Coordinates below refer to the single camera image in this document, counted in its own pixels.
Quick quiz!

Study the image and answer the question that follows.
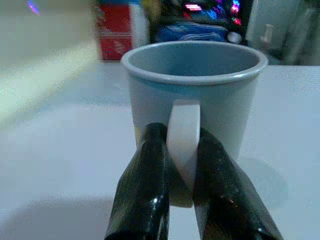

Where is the white mug with grey inside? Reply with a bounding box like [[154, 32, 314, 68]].
[[120, 41, 269, 209]]

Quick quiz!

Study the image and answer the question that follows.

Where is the red box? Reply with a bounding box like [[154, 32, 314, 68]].
[[97, 4, 133, 61]]

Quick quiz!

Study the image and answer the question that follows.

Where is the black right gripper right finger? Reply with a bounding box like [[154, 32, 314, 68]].
[[192, 126, 285, 240]]

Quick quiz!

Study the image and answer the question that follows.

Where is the black shelf with coloured lights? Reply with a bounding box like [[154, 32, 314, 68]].
[[152, 0, 251, 47]]

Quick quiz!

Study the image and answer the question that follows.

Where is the blue cloth bundle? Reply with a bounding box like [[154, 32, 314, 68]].
[[157, 21, 230, 43]]

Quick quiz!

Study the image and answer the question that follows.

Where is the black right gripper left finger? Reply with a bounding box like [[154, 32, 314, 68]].
[[103, 122, 171, 240]]

